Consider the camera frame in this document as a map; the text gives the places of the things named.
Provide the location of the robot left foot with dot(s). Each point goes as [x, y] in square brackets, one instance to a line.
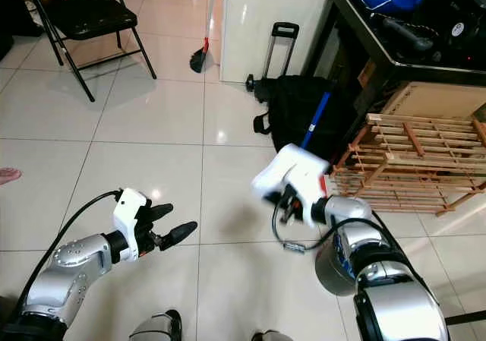
[158, 327]

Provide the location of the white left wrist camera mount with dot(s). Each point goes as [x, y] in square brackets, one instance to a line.
[129, 213]

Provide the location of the blue snack packet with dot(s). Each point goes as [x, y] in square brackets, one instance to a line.
[349, 263]

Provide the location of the black round rubbish bin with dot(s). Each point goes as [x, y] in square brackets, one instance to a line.
[328, 273]

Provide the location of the white paper tissue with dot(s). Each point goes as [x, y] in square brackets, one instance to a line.
[269, 175]

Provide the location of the person's bare foot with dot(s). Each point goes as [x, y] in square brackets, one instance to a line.
[9, 175]

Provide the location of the black bag white round logo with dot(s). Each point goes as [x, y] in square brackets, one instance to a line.
[444, 48]

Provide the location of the wooden slatted shoe rack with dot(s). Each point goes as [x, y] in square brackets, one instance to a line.
[418, 162]

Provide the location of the black glass-top desk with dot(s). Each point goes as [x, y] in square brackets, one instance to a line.
[357, 60]

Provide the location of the black trolley bag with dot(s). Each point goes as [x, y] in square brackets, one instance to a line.
[288, 117]

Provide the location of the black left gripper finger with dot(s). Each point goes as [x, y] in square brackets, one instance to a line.
[180, 235]
[161, 211]

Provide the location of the black red broom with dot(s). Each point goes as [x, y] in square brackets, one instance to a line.
[200, 58]

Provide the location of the flat brown cardboard box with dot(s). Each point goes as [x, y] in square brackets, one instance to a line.
[440, 99]

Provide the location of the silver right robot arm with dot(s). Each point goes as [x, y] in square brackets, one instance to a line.
[387, 295]

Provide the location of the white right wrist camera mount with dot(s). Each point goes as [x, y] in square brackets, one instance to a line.
[311, 191]

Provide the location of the black folding chair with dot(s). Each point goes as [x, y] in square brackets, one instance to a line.
[95, 16]

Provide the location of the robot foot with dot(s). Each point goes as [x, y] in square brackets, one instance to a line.
[272, 336]
[158, 327]

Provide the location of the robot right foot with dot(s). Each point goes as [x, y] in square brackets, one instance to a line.
[272, 336]

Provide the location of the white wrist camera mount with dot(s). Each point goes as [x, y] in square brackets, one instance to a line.
[311, 191]
[129, 213]

